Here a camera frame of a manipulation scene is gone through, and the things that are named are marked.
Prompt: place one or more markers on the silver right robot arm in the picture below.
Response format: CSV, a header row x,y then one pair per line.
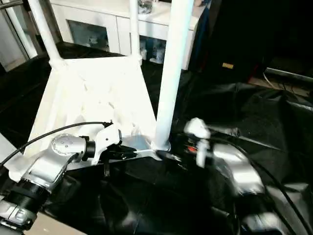
x,y
234,169

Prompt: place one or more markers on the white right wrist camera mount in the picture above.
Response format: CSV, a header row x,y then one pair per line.
x,y
198,132

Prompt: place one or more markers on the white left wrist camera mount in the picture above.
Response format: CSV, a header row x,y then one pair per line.
x,y
107,137

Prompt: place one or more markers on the small grey container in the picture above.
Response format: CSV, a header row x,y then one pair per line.
x,y
145,5

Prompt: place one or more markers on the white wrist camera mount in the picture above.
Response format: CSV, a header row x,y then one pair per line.
x,y
107,137
198,132

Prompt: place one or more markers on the dark metal rail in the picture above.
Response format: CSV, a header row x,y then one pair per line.
x,y
288,74

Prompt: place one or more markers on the black plastic mat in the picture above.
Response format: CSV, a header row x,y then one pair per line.
x,y
264,127

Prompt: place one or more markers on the white plastic table top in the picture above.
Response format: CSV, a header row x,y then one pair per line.
x,y
88,88

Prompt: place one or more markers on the white plastic table leg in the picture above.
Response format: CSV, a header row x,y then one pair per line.
x,y
134,27
173,63
4,142
44,29

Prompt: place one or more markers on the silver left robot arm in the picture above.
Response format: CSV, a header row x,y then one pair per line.
x,y
49,161

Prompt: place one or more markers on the white glass-door cabinet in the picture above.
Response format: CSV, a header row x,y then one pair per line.
x,y
93,17

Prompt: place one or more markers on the white door frame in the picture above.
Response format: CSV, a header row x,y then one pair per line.
x,y
22,34

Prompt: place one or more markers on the small yellow label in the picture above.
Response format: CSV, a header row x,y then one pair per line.
x,y
228,65

